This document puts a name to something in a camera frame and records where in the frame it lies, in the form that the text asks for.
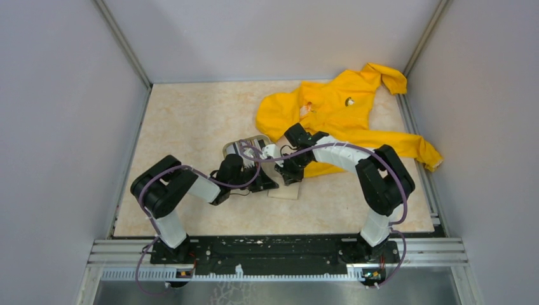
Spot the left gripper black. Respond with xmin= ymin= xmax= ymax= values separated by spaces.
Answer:
xmin=229 ymin=161 xmax=278 ymax=192

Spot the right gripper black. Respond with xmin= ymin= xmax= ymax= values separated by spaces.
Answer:
xmin=275 ymin=152 xmax=311 ymax=186

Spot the beige oval card tray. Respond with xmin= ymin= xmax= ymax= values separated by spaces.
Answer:
xmin=222 ymin=135 xmax=272 ymax=168

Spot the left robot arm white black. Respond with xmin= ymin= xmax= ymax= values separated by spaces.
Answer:
xmin=130 ymin=154 xmax=279 ymax=263

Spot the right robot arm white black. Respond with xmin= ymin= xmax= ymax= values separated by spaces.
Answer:
xmin=275 ymin=123 xmax=415 ymax=262

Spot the stack of cards in tray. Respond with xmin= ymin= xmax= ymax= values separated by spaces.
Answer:
xmin=237 ymin=139 xmax=262 ymax=159

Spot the yellow jacket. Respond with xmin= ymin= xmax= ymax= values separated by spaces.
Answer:
xmin=255 ymin=63 xmax=444 ymax=172

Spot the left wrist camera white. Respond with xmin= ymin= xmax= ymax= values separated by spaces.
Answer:
xmin=238 ymin=143 xmax=257 ymax=168

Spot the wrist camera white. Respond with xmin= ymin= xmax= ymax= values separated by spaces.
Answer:
xmin=238 ymin=143 xmax=257 ymax=168
xmin=262 ymin=144 xmax=282 ymax=161

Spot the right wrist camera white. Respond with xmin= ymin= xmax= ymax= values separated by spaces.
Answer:
xmin=262 ymin=144 xmax=282 ymax=161

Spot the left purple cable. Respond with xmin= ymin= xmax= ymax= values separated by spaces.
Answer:
xmin=135 ymin=139 xmax=263 ymax=296

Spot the aluminium front rail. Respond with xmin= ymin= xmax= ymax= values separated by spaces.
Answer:
xmin=88 ymin=235 xmax=468 ymax=283

